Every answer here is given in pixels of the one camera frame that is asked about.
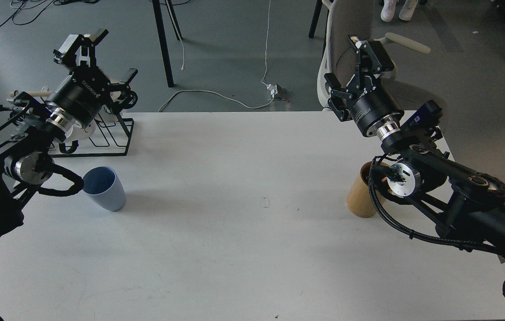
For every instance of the black wire dish rack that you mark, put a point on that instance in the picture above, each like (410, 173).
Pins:
(113, 139)

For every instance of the grey office chair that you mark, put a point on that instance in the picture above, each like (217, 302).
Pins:
(355, 17)

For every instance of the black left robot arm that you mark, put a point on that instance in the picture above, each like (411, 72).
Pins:
(27, 168)

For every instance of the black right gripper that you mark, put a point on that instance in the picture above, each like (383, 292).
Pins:
(365, 100)

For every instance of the blue plastic cup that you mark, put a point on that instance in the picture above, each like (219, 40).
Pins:
(103, 186)

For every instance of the wooden rack dowel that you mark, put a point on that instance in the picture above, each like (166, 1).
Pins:
(31, 93)

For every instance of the bamboo cylinder holder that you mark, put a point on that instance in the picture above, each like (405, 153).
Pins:
(358, 201)

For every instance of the black table leg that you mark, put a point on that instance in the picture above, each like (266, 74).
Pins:
(162, 37)

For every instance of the white power adapter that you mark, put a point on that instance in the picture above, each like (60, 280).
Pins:
(277, 92)

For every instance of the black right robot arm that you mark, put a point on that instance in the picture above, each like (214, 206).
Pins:
(467, 207)

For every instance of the white cup on rack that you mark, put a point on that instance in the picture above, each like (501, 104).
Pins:
(77, 133)

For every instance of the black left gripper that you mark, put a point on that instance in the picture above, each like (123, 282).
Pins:
(87, 89)

